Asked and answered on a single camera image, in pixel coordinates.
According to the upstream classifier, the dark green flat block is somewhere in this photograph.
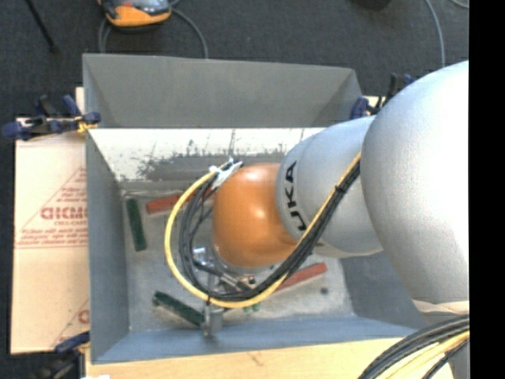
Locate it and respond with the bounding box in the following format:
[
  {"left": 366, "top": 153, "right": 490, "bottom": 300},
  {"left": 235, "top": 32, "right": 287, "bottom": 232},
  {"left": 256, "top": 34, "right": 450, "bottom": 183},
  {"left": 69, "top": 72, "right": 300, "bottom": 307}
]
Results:
[
  {"left": 125, "top": 198, "right": 148, "bottom": 253},
  {"left": 151, "top": 290, "right": 207, "bottom": 328}
]

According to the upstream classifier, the red-brown flat block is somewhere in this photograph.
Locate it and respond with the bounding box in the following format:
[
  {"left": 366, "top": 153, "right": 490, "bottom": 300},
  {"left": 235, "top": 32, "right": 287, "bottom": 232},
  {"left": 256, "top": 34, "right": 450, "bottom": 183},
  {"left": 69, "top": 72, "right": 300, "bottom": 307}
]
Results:
[
  {"left": 145, "top": 193, "right": 215, "bottom": 216},
  {"left": 275, "top": 262, "right": 328, "bottom": 293}
]

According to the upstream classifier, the brown cardboard board red print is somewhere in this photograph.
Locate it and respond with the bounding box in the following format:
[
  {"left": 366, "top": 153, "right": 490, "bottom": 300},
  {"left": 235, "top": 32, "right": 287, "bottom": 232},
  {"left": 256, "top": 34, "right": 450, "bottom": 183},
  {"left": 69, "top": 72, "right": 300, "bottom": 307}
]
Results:
[{"left": 9, "top": 131, "right": 92, "bottom": 355}]

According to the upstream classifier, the grey metal bin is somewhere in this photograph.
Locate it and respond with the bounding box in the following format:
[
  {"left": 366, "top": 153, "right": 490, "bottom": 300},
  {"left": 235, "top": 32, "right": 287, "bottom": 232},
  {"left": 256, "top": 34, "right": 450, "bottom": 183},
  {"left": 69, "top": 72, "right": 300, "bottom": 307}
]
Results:
[{"left": 81, "top": 52, "right": 432, "bottom": 365}]

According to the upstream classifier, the black cylinder on white bracket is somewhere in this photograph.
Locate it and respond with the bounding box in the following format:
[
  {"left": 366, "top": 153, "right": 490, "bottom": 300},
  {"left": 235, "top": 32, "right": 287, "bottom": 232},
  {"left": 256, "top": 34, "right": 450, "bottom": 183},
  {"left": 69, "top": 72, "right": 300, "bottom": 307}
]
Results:
[{"left": 230, "top": 273, "right": 256, "bottom": 291}]

